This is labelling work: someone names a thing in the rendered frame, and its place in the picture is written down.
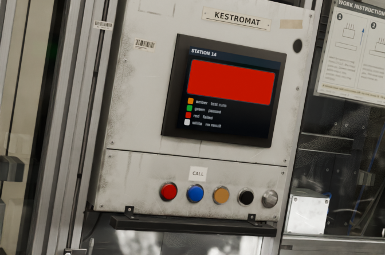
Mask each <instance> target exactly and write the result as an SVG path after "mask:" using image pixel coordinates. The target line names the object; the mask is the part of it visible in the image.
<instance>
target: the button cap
mask: <svg viewBox="0 0 385 255"><path fill-rule="evenodd" d="M189 197H190V199H191V200H192V201H195V202H196V201H199V200H201V199H202V197H203V190H202V189H201V188H200V187H197V186H195V187H193V188H192V189H191V190H190V191H189Z"/></svg>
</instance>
